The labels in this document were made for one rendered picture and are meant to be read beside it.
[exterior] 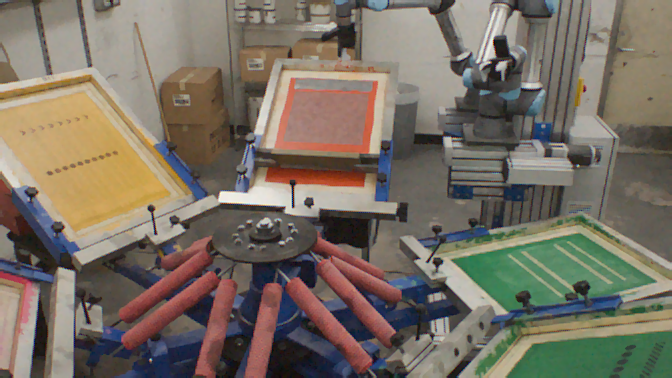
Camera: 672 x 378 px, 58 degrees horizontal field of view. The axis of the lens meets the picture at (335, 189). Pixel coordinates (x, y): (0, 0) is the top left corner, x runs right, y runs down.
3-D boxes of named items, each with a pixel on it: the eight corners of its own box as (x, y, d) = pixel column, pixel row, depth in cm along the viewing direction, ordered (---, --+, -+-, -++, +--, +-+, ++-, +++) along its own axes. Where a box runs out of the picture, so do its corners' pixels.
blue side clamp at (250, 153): (253, 143, 262) (250, 132, 257) (264, 143, 262) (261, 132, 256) (237, 199, 245) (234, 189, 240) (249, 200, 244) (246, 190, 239)
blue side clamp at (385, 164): (381, 149, 254) (381, 138, 249) (393, 150, 254) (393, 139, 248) (374, 208, 237) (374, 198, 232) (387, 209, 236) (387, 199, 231)
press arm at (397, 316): (581, 276, 233) (583, 263, 231) (592, 284, 228) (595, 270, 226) (270, 352, 193) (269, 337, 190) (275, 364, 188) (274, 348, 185)
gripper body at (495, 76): (508, 83, 208) (517, 76, 217) (507, 58, 205) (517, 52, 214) (486, 83, 212) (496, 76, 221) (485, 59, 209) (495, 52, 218)
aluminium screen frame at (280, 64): (276, 64, 289) (275, 58, 286) (399, 68, 281) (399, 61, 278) (239, 198, 244) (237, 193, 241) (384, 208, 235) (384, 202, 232)
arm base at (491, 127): (504, 128, 275) (507, 107, 270) (509, 139, 261) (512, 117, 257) (470, 127, 276) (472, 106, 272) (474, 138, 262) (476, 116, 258)
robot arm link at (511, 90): (493, 93, 238) (496, 65, 234) (522, 97, 233) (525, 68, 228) (487, 98, 232) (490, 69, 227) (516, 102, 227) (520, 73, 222)
